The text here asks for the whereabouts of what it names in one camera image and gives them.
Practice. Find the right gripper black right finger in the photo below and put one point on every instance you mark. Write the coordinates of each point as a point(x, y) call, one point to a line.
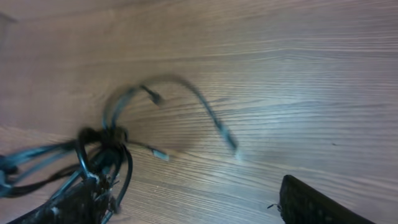
point(300, 203)

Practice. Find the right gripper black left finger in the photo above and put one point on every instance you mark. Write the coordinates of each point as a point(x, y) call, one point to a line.
point(85, 203)

